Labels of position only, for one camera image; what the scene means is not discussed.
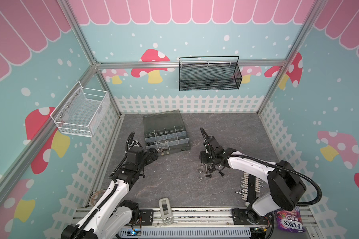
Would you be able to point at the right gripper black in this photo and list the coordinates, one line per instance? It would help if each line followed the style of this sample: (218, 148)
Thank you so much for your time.
(208, 157)

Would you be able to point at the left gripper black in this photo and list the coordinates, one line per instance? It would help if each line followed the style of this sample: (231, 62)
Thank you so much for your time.
(153, 154)

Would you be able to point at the clear plastic organizer box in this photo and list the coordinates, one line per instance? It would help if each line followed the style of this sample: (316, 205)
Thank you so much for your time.
(166, 133)

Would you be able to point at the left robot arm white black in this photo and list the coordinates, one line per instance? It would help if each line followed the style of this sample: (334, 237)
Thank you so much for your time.
(111, 213)

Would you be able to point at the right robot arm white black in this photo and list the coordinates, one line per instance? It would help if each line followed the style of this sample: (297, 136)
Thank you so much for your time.
(285, 184)

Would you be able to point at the black screws cluster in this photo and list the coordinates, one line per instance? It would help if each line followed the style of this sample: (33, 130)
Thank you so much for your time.
(206, 170)

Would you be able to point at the black rack with screws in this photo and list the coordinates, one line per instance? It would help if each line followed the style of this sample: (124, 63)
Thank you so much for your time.
(249, 188)

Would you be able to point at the grey handheld remote device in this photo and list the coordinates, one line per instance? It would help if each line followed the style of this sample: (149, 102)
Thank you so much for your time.
(166, 212)

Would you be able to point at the roll of clear tape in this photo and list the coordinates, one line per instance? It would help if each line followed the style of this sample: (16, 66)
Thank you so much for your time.
(95, 197)

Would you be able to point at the green circuit board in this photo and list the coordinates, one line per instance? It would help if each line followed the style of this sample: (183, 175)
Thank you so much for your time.
(134, 232)

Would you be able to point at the purple candy bag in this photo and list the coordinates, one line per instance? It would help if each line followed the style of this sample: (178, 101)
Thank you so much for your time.
(290, 221)

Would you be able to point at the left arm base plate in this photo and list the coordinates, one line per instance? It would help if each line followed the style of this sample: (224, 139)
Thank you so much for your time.
(145, 217)

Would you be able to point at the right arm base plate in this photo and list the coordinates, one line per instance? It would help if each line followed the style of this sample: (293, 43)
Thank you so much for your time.
(244, 216)

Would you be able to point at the white wire mesh basket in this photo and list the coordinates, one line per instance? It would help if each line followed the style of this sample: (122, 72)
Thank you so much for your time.
(82, 111)

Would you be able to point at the white slotted cable duct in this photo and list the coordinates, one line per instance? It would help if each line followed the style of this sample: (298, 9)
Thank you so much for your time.
(190, 233)

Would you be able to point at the black wire mesh basket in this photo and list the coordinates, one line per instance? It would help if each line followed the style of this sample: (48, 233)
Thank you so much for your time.
(209, 73)

